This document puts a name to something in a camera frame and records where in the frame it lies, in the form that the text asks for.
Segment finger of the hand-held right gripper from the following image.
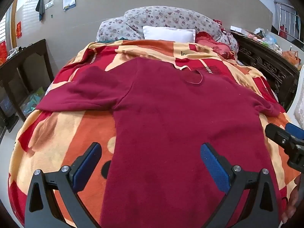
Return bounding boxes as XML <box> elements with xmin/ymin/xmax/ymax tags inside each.
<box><xmin>265</xmin><ymin>123</ymin><xmax>296</xmax><ymax>150</ymax></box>
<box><xmin>285</xmin><ymin>122</ymin><xmax>304</xmax><ymax>140</ymax></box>

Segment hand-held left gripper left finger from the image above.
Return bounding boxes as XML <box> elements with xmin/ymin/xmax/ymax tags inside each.
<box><xmin>24</xmin><ymin>142</ymin><xmax>102</xmax><ymax>228</ymax></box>

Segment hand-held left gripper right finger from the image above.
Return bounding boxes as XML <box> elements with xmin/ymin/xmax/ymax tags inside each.
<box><xmin>200</xmin><ymin>143</ymin><xmax>279</xmax><ymax>228</ymax></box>

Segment dark red shirt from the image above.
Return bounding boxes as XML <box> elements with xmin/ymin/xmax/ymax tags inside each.
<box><xmin>36</xmin><ymin>58</ymin><xmax>288</xmax><ymax>228</ymax></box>

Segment person's right hand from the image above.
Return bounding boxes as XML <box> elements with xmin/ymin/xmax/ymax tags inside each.
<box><xmin>281</xmin><ymin>174</ymin><xmax>303</xmax><ymax>224</ymax></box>

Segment orange red printed blanket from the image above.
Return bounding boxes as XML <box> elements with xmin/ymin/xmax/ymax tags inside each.
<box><xmin>8</xmin><ymin>39</ymin><xmax>301</xmax><ymax>228</ymax></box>

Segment orange plastic bag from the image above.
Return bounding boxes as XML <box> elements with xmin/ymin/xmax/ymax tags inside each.
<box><xmin>282</xmin><ymin>50</ymin><xmax>302</xmax><ymax>67</ymax></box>

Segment carved dark wooden cabinet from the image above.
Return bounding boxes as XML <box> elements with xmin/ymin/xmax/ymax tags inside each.
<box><xmin>230</xmin><ymin>31</ymin><xmax>301</xmax><ymax>110</ymax></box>

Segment green packets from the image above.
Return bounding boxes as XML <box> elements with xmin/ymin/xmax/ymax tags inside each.
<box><xmin>20</xmin><ymin>93</ymin><xmax>45</xmax><ymax>117</ymax></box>

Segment clear plastic bags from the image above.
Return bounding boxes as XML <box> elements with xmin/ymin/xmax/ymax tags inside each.
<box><xmin>247</xmin><ymin>27</ymin><xmax>283</xmax><ymax>51</ymax></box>

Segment red cushion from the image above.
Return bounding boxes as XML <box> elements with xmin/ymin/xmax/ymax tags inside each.
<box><xmin>195</xmin><ymin>31</ymin><xmax>235</xmax><ymax>59</ymax></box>

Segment metal stair railing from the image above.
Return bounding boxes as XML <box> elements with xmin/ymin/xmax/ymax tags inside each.
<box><xmin>273</xmin><ymin>0</ymin><xmax>302</xmax><ymax>41</ymax></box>

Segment red patterned cloth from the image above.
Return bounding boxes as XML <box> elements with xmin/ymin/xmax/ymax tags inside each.
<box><xmin>213</xmin><ymin>19</ymin><xmax>228</xmax><ymax>32</ymax></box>

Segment dark wooden table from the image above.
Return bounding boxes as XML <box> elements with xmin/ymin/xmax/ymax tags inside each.
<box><xmin>0</xmin><ymin>39</ymin><xmax>55</xmax><ymax>133</ymax></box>

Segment teal cloth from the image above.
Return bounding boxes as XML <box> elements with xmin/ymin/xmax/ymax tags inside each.
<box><xmin>104</xmin><ymin>37</ymin><xmax>126</xmax><ymax>44</ymax></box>

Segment white pillow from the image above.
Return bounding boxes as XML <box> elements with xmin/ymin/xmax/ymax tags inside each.
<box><xmin>142</xmin><ymin>26</ymin><xmax>196</xmax><ymax>44</ymax></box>

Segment floral quilt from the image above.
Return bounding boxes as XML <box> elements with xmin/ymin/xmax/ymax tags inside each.
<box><xmin>96</xmin><ymin>5</ymin><xmax>238</xmax><ymax>50</ymax></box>

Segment hanging dark cloth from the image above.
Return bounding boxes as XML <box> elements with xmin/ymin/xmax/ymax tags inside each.
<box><xmin>36</xmin><ymin>0</ymin><xmax>45</xmax><ymax>21</ymax></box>

